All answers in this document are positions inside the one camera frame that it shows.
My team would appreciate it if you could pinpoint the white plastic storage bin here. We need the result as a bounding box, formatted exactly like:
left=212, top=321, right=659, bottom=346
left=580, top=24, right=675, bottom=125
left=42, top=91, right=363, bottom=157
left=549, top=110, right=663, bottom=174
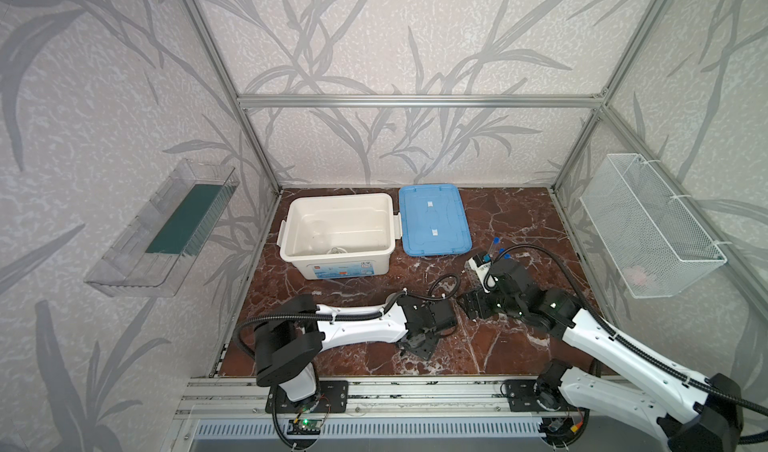
left=277, top=193, right=402, bottom=280

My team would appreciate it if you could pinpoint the clear plastic measuring cup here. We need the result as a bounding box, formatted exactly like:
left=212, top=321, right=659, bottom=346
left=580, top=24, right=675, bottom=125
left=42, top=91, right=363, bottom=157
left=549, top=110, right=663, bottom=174
left=296, top=221, right=332, bottom=255

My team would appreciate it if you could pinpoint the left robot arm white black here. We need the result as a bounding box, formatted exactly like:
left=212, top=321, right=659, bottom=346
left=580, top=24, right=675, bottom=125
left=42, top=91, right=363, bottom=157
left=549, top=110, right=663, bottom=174
left=232, top=274, right=461, bottom=407

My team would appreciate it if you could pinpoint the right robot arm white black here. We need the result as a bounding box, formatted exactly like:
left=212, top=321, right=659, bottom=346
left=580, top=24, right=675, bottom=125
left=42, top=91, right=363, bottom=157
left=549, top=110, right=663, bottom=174
left=459, top=248, right=767, bottom=451

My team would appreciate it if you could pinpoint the blue plastic bin lid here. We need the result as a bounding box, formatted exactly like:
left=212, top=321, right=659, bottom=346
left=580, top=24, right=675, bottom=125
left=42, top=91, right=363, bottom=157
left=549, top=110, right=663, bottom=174
left=398, top=184, right=472, bottom=257

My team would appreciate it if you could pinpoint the green circuit board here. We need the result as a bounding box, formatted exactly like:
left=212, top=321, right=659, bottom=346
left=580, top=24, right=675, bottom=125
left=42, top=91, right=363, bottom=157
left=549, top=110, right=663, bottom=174
left=286, top=419, right=324, bottom=437

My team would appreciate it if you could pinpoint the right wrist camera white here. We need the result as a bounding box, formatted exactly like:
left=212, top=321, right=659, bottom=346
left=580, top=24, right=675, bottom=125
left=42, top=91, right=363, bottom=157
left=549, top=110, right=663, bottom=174
left=465, top=255, right=491, bottom=293

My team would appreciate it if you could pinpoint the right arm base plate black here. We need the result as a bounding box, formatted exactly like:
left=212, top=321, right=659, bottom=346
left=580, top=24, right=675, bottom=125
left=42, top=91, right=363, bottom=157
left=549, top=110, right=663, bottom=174
left=500, top=378, right=550, bottom=412

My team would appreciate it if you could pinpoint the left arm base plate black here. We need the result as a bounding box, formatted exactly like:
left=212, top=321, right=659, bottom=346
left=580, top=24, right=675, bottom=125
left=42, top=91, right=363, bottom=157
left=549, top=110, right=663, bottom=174
left=265, top=380, right=349, bottom=414

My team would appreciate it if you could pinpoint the white wire mesh basket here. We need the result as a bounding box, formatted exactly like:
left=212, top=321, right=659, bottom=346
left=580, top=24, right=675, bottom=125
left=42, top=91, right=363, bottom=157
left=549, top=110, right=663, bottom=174
left=580, top=154, right=727, bottom=299

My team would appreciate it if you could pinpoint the clear wall shelf green mat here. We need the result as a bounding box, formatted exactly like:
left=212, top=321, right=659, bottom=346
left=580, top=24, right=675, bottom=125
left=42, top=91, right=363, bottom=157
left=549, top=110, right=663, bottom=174
left=84, top=159, right=240, bottom=298

